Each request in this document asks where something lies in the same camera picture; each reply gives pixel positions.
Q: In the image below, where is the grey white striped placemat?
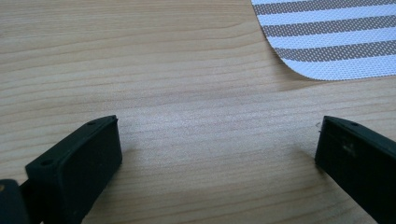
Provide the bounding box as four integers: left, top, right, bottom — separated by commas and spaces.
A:
250, 0, 396, 82

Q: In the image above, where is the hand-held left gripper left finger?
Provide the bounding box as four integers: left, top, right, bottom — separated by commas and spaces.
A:
19, 115, 123, 224

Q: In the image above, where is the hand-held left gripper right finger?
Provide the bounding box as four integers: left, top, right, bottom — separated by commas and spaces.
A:
314, 115, 396, 224

